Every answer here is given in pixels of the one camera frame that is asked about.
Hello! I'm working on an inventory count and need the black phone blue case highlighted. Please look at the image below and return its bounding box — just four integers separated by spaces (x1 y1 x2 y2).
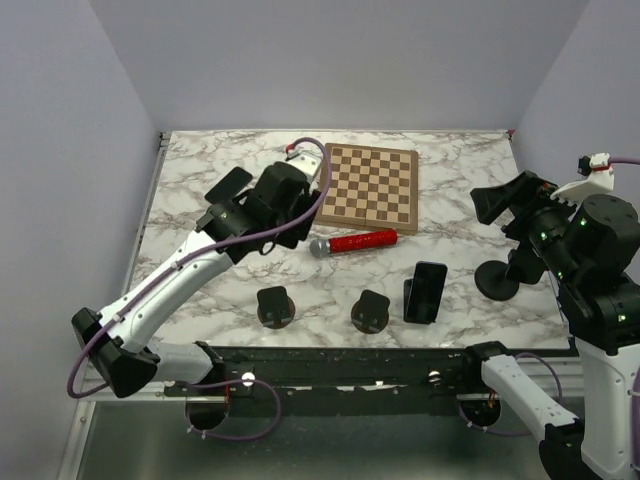
407 261 448 325

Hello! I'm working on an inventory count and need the wooden chessboard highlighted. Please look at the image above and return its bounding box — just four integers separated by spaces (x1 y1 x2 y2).
315 143 419 235

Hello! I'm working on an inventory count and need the black round-base phone holder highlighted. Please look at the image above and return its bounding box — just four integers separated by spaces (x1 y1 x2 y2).
474 246 547 301

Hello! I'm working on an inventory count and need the left round wooden phone stand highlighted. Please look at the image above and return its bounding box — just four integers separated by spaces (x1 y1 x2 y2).
256 286 295 329

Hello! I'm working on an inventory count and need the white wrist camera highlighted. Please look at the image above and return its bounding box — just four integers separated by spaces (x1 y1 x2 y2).
285 145 323 185
550 153 615 205

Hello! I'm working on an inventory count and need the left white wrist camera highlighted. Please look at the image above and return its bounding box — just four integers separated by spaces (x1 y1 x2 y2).
285 145 323 185

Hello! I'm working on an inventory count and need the round wooden phone stand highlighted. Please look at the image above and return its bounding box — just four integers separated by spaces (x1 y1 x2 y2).
256 286 295 329
351 290 390 334

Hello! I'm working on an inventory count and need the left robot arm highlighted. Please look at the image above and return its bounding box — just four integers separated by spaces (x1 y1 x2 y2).
72 154 327 398

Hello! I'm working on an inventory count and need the black folding phone stand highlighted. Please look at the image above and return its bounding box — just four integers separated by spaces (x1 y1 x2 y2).
403 278 413 323

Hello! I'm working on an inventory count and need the black mounting rail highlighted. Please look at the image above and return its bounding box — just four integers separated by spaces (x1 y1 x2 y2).
164 344 574 419

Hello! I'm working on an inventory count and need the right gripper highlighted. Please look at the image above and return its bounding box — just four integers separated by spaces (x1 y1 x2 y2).
471 166 584 281

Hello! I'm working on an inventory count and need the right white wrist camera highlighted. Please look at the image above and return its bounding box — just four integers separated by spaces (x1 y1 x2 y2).
550 153 615 205

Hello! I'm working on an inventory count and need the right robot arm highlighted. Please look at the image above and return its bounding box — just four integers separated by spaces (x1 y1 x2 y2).
459 174 639 479

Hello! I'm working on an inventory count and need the red glitter toy microphone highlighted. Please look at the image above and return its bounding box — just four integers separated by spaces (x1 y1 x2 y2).
309 229 398 259

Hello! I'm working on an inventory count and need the black phone purple case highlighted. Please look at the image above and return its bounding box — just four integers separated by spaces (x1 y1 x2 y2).
279 190 321 250

